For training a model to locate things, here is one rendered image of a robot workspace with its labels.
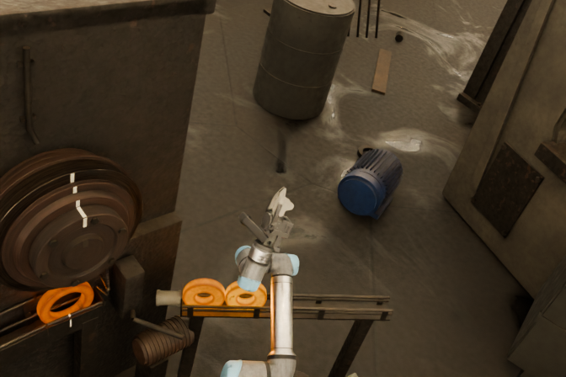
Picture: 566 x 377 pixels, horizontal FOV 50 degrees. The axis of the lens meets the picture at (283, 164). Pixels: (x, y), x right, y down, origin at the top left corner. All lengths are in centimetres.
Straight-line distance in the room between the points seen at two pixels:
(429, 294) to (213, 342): 132
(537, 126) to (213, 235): 196
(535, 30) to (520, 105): 44
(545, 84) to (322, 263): 161
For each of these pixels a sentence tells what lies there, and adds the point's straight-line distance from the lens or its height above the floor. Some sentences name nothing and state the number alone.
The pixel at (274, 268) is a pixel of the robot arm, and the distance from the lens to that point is 212.
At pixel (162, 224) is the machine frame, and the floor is 87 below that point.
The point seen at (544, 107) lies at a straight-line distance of 371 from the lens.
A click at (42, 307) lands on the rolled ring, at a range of 214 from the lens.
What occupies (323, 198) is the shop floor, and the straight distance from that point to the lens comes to 395.
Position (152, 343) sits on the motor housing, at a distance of 237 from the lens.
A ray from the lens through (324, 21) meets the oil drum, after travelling 420.
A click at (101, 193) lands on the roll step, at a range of 180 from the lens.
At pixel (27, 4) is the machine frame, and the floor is 176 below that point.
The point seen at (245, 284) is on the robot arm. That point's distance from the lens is 202.
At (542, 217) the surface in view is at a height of 49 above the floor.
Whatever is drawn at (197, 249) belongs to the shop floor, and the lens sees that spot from 341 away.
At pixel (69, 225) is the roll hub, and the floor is 124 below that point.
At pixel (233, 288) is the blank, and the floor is 77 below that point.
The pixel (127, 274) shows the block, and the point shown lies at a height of 80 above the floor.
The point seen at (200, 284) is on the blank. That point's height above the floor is 78.
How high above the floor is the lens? 249
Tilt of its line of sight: 37 degrees down
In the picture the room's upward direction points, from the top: 16 degrees clockwise
